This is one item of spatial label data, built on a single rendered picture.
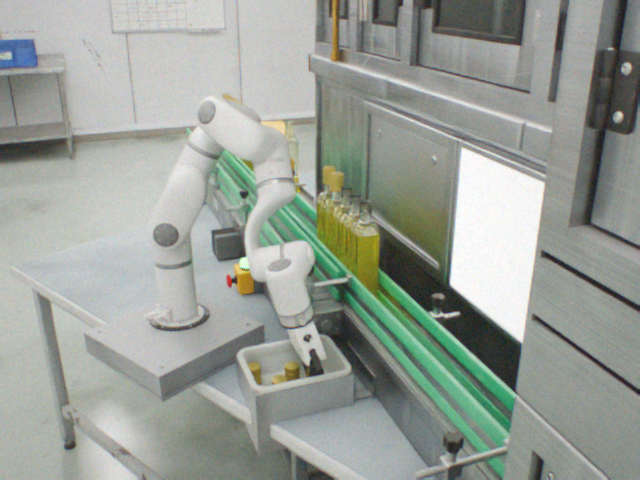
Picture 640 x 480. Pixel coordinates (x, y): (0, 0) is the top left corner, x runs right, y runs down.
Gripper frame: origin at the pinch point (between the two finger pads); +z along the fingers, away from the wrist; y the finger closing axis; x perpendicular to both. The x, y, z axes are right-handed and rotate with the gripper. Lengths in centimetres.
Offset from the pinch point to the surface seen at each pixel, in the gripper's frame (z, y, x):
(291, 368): -2.1, 1.8, 4.4
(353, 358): 4.8, 4.4, -10.7
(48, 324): 11, 97, 66
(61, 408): 43, 96, 75
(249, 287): 3, 52, 2
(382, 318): -9.8, -5.6, -16.7
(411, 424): 3.2, -24.0, -11.1
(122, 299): -4, 63, 37
